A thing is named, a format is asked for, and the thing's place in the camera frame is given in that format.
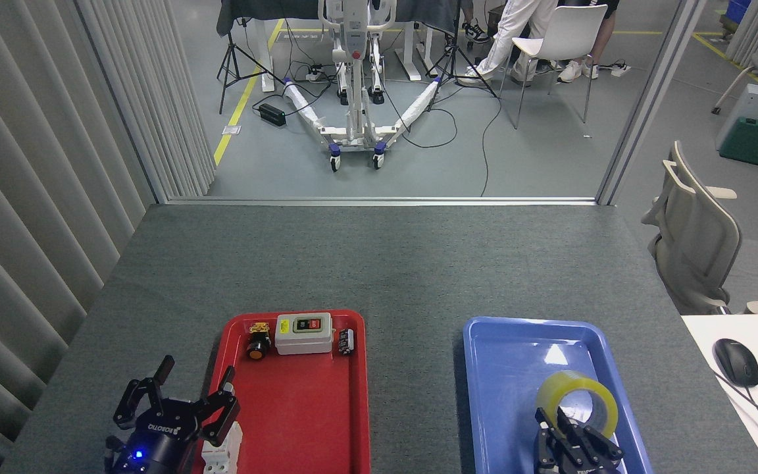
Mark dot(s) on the black computer mouse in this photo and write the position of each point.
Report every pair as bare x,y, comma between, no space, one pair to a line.
736,362

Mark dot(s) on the black tripod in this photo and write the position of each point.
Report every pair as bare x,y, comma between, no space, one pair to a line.
229,56
453,56

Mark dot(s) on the blue storage bin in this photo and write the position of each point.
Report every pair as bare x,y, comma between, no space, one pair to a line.
737,13

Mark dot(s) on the yellow tape roll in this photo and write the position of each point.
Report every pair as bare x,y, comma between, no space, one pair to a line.
606,401

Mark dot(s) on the person in white trousers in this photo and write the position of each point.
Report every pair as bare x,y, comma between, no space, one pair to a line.
510,29

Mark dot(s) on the blue plastic tray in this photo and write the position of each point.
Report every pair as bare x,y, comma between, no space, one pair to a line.
510,388

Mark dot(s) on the person's black shoe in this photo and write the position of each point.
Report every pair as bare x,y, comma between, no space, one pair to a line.
474,33

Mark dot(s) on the small black cylindrical component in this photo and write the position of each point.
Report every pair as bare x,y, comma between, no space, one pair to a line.
346,342

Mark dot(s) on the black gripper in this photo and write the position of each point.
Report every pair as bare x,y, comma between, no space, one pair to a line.
570,467
155,451

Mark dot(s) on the person behind white chair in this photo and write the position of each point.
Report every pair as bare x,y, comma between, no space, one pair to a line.
573,69

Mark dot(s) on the black orange push button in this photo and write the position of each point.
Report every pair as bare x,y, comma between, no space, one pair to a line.
258,345

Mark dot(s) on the silver frame rail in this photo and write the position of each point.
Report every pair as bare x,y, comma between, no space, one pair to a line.
379,201

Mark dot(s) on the silver frame post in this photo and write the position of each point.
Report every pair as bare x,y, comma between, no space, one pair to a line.
649,99
122,99

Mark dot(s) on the black power adapter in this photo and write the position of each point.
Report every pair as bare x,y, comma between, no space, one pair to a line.
272,114

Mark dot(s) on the grey vertical blinds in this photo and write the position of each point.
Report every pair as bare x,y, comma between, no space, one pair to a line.
24,197

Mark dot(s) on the white desk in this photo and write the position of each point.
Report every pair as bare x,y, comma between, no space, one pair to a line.
734,421

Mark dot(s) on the red plastic tray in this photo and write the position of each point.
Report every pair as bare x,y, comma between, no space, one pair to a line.
300,408

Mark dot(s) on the beige office chair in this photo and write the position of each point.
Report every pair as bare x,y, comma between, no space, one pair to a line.
695,243

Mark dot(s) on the white circuit breaker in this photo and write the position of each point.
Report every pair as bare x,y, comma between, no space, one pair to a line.
229,457

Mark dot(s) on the white plastic chair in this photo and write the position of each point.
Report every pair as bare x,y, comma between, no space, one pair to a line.
570,29

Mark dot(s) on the white power strip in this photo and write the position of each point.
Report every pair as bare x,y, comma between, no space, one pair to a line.
314,74
619,69

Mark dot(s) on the white stand on wheels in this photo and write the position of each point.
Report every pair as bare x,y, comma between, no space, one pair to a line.
356,112

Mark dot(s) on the grey push-button switch box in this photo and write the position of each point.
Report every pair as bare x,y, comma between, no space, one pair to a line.
303,336

